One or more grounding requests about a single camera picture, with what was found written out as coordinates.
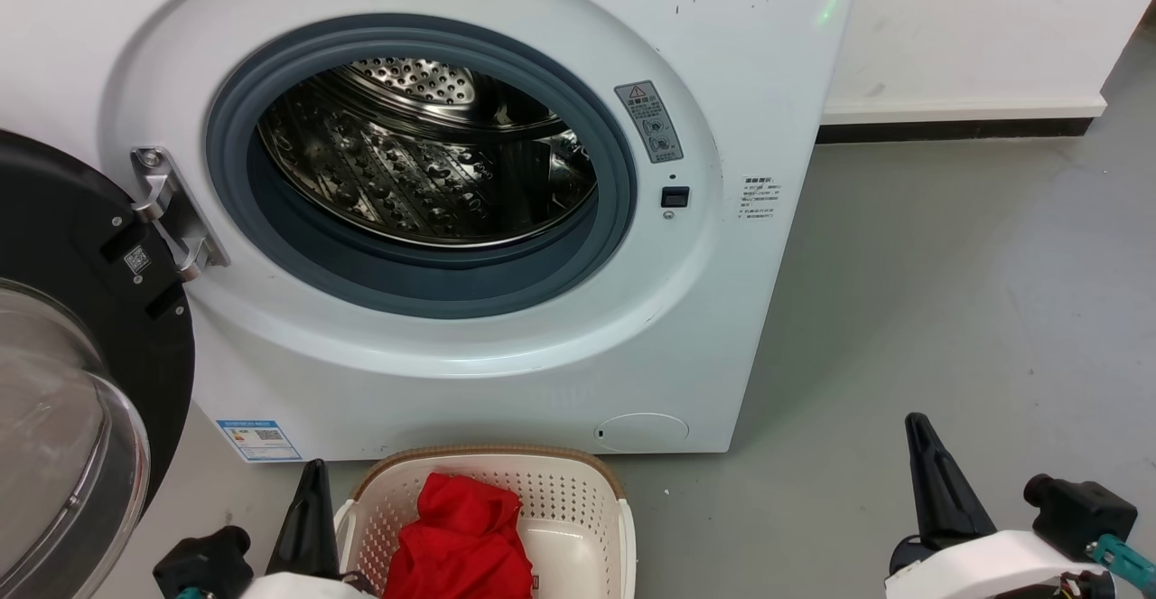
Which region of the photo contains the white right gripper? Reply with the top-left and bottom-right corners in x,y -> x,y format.
885,412 -> 1116,599

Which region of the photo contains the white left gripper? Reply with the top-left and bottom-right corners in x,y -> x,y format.
237,459 -> 376,599

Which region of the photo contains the red garment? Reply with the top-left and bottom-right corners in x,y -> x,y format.
382,473 -> 536,599

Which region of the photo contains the cream plastic laundry basket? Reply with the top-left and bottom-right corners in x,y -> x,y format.
334,445 -> 638,599

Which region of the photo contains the stainless steel washing machine drum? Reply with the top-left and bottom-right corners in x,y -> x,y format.
257,57 -> 599,249

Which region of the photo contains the black washing machine door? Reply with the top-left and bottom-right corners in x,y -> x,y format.
0,129 -> 196,599

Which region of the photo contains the blue energy label sticker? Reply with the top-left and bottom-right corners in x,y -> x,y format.
215,418 -> 303,463

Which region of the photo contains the white front-load washing machine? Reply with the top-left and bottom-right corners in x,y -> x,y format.
0,0 -> 863,463

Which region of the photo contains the grey rubber door gasket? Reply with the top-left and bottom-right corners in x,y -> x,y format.
205,14 -> 638,320

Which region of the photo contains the round white filter cover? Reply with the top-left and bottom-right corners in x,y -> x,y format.
593,412 -> 690,453

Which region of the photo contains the silver door hinge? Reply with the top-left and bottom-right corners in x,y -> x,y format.
131,147 -> 230,282

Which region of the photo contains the small white text sticker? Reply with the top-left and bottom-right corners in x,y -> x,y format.
741,174 -> 783,220

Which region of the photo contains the grey warning sticker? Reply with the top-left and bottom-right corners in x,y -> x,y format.
615,80 -> 685,164

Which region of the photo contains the teal right cable plug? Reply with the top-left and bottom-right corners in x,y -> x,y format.
1088,534 -> 1156,593

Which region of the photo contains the white and black wall baseboard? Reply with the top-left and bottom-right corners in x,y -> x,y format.
817,93 -> 1107,145

